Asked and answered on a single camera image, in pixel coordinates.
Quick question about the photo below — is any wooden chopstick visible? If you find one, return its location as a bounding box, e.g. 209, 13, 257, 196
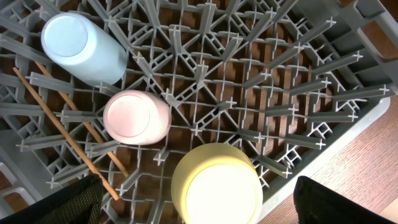
35, 61, 129, 177
12, 67, 119, 200

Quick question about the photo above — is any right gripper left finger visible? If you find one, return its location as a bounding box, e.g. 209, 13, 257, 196
1, 174, 103, 224

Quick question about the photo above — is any light blue cup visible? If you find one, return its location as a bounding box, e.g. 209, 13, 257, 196
40, 12, 128, 86

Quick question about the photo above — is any grey dishwasher rack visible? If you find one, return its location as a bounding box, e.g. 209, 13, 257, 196
1, 0, 397, 223

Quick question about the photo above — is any pink cup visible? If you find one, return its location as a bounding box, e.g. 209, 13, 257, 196
103, 90, 172, 145

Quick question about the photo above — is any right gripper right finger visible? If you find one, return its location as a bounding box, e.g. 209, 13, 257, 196
294, 176, 391, 224

